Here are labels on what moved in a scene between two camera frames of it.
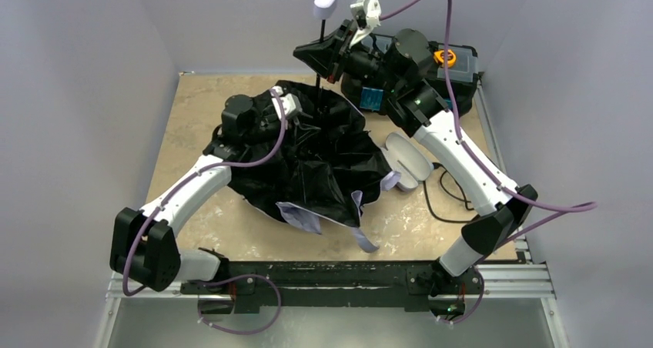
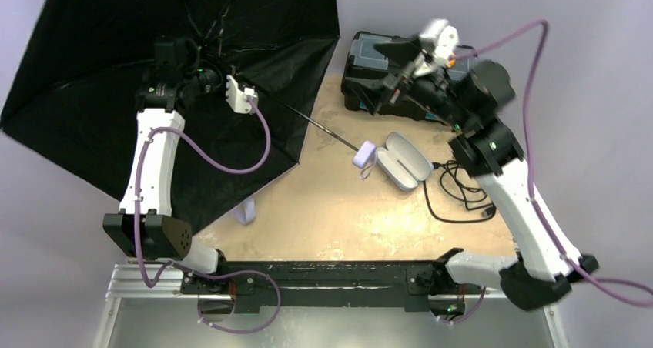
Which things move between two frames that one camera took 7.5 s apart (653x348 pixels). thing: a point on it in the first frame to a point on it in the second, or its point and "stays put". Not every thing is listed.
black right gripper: [339, 57] to [404, 75]
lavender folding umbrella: [326, 168] to [74, 95]
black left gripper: [299, 119] to [215, 85]
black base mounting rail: [242, 288] stays put
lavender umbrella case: [403, 157] stays put
